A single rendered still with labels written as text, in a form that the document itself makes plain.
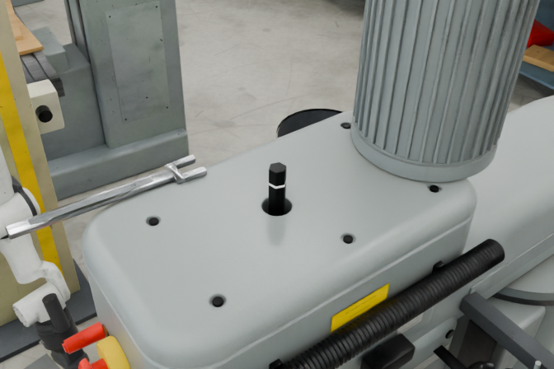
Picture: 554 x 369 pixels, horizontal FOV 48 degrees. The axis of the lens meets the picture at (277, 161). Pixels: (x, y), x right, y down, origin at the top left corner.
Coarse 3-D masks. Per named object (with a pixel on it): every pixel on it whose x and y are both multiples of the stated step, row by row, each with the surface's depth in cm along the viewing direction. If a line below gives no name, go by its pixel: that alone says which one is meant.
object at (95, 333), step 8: (88, 328) 82; (96, 328) 82; (72, 336) 81; (80, 336) 81; (88, 336) 81; (96, 336) 81; (104, 336) 82; (64, 344) 80; (72, 344) 80; (80, 344) 80; (88, 344) 81; (72, 352) 80
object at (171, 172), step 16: (176, 160) 80; (192, 160) 81; (160, 176) 78; (176, 176) 78; (192, 176) 78; (112, 192) 75; (128, 192) 75; (64, 208) 73; (80, 208) 73; (16, 224) 70; (32, 224) 70; (48, 224) 71
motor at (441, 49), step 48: (384, 0) 70; (432, 0) 65; (480, 0) 64; (528, 0) 67; (384, 48) 72; (432, 48) 68; (480, 48) 68; (384, 96) 75; (432, 96) 71; (480, 96) 72; (384, 144) 78; (432, 144) 76; (480, 144) 77
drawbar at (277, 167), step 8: (272, 168) 71; (280, 168) 71; (272, 176) 71; (280, 176) 71; (280, 184) 72; (272, 192) 73; (280, 192) 72; (272, 200) 73; (280, 200) 73; (272, 208) 74; (280, 208) 74
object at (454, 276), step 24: (456, 264) 79; (480, 264) 80; (408, 288) 77; (432, 288) 76; (456, 288) 78; (384, 312) 73; (408, 312) 74; (336, 336) 70; (360, 336) 70; (384, 336) 72; (312, 360) 68; (336, 360) 68
